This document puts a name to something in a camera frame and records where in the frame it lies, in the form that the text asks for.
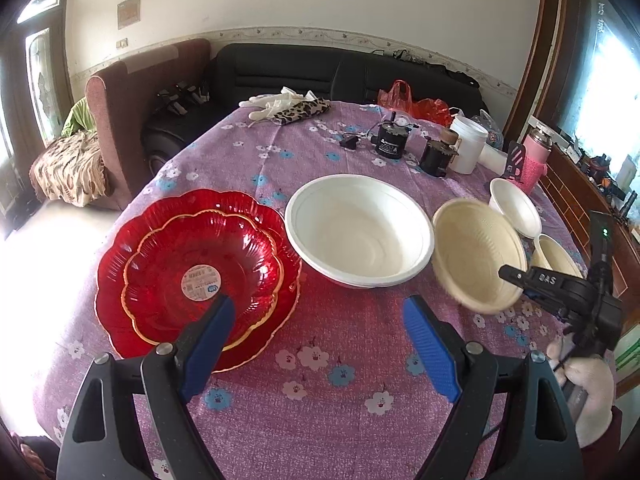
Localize white plastic jar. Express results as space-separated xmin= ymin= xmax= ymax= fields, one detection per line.
xmin=448 ymin=115 xmax=489 ymax=175

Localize pink sleeved bottle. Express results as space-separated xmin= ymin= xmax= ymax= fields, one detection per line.
xmin=517 ymin=127 xmax=553 ymax=195

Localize person's right hand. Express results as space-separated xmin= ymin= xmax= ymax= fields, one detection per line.
xmin=546 ymin=336 xmax=617 ymax=447

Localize large cream plastic bowl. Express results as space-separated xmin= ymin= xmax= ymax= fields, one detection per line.
xmin=431 ymin=197 xmax=529 ymax=317

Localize clear plastic bag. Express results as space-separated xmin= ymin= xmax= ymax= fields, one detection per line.
xmin=470 ymin=109 xmax=504 ymax=151

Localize black leather sofa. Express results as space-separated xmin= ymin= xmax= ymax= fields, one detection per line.
xmin=141 ymin=43 xmax=490 ymax=171

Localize glass panelled door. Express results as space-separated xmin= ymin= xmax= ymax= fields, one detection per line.
xmin=0 ymin=0 xmax=71 ymax=241

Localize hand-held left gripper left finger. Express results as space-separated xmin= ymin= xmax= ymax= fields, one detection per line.
xmin=56 ymin=294 xmax=237 ymax=480

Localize leaf patterned blanket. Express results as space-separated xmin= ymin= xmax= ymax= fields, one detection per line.
xmin=29 ymin=130 xmax=110 ymax=207

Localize leopard print cloth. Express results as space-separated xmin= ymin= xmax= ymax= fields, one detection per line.
xmin=272 ymin=100 xmax=332 ymax=126

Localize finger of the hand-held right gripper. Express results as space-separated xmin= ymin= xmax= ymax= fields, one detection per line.
xmin=498 ymin=264 xmax=571 ymax=311

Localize large black motor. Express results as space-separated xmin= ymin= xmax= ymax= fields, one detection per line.
xmin=369 ymin=112 xmax=417 ymax=163

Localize white gloves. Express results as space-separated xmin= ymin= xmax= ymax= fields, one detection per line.
xmin=239 ymin=86 xmax=304 ymax=122

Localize person's right forearm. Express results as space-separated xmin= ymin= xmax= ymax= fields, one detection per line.
xmin=580 ymin=407 xmax=624 ymax=480

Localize small red gold-rimmed plate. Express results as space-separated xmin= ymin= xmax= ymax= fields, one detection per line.
xmin=121 ymin=208 xmax=285 ymax=348

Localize large red scalloped plate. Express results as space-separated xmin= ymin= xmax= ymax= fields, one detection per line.
xmin=95 ymin=188 xmax=304 ymax=373

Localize green white box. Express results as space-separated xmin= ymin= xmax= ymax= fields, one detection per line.
xmin=614 ymin=327 xmax=640 ymax=386

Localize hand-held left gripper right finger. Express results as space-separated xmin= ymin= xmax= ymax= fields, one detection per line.
xmin=403 ymin=294 xmax=585 ymax=480

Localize green cloth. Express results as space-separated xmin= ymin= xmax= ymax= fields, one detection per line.
xmin=61 ymin=97 xmax=96 ymax=137

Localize small cream plastic bowl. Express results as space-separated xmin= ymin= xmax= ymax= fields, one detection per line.
xmin=531 ymin=233 xmax=585 ymax=281

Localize brown wall plaque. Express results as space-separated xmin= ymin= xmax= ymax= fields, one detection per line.
xmin=116 ymin=0 xmax=141 ymax=30

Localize red plastic bag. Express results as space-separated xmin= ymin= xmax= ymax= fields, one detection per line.
xmin=377 ymin=80 xmax=453 ymax=127

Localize small white foam bowl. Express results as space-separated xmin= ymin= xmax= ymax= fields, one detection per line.
xmin=488 ymin=177 xmax=543 ymax=239

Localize cluttered small gadgets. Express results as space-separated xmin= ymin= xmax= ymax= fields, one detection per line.
xmin=587 ymin=154 xmax=628 ymax=211

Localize black items on sofa seat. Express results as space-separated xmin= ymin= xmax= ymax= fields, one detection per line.
xmin=156 ymin=81 xmax=210 ymax=113

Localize black phone stand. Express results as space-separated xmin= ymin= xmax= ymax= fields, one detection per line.
xmin=504 ymin=141 xmax=530 ymax=186

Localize bright window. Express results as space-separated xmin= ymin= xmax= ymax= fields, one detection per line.
xmin=575 ymin=0 xmax=640 ymax=181

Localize purple floral tablecloth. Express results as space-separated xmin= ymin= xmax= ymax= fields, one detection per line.
xmin=30 ymin=100 xmax=591 ymax=480

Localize brown armchair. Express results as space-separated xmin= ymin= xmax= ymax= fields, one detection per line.
xmin=85 ymin=38 xmax=212 ymax=211

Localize large white foam bowl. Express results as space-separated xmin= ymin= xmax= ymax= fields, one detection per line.
xmin=284 ymin=174 xmax=435 ymax=289

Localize small black motor wooden cap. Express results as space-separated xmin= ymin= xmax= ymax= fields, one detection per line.
xmin=419 ymin=129 xmax=460 ymax=178

